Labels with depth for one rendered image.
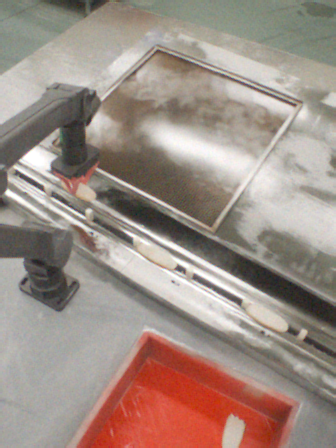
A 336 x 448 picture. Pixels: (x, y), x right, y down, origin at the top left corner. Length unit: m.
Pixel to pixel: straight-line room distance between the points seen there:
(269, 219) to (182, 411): 0.48
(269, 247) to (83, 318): 0.43
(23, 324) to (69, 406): 0.21
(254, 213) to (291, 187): 0.12
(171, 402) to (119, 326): 0.20
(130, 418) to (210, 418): 0.15
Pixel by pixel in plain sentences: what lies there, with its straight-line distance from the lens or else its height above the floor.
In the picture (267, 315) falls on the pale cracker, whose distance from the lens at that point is 1.03.
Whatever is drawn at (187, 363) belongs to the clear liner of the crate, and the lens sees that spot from 0.91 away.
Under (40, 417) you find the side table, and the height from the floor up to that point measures 0.82.
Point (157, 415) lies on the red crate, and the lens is 0.94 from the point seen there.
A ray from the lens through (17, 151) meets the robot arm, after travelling 0.74.
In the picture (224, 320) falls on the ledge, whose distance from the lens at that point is 1.00.
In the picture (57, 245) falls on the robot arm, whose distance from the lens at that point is 0.93.
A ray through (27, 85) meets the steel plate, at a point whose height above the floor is 0.82.
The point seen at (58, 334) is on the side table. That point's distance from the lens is 1.03.
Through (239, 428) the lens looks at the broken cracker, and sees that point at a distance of 0.94.
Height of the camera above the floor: 1.72
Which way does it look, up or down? 50 degrees down
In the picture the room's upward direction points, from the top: 5 degrees clockwise
